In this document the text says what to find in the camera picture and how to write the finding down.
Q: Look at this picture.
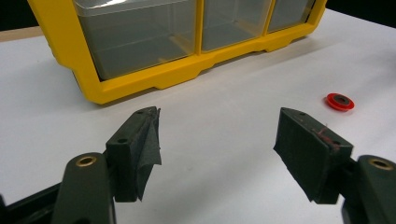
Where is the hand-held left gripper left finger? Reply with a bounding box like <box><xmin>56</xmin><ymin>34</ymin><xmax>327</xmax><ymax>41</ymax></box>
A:
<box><xmin>105</xmin><ymin>105</ymin><xmax>163</xmax><ymax>203</ymax></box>

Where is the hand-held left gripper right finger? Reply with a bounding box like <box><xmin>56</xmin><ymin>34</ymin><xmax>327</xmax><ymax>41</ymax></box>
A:
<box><xmin>273</xmin><ymin>106</ymin><xmax>355</xmax><ymax>205</ymax></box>

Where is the red plastic disc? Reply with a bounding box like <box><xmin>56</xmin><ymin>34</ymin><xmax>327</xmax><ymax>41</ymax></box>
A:
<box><xmin>325</xmin><ymin>92</ymin><xmax>356</xmax><ymax>113</ymax></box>

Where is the yellow drawer cabinet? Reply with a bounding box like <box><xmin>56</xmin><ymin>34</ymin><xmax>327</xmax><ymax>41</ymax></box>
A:
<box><xmin>27</xmin><ymin>0</ymin><xmax>329</xmax><ymax>105</ymax></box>

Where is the clear plastic drawer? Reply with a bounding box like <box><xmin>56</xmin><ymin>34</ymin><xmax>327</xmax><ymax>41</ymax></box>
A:
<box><xmin>267</xmin><ymin>0</ymin><xmax>316</xmax><ymax>34</ymax></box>
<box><xmin>201</xmin><ymin>0</ymin><xmax>273</xmax><ymax>53</ymax></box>
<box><xmin>72</xmin><ymin>0</ymin><xmax>198</xmax><ymax>81</ymax></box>

